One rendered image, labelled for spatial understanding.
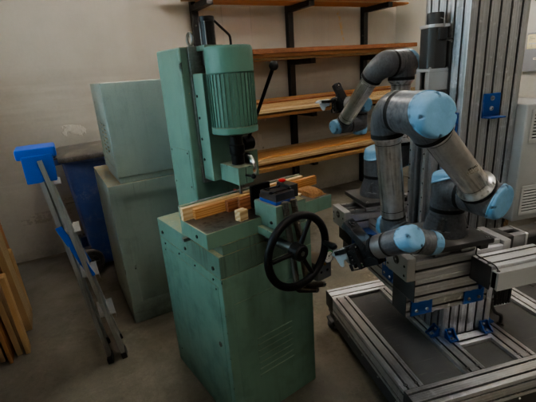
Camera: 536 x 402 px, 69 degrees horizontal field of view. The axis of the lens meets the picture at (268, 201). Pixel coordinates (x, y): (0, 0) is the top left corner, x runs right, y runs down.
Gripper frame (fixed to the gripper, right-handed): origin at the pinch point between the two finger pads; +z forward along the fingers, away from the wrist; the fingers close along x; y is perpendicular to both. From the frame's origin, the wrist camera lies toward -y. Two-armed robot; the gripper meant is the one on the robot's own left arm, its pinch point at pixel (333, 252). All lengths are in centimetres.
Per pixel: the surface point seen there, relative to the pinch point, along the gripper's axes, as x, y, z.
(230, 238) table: -27.7, -17.9, 17.1
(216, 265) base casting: -33.3, -10.7, 23.7
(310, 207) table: 11.1, -18.7, 16.5
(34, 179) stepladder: -75, -74, 80
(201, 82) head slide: -18, -77, 13
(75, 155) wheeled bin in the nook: -39, -119, 175
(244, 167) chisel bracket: -11.8, -41.5, 16.6
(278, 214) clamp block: -12.7, -19.2, 5.3
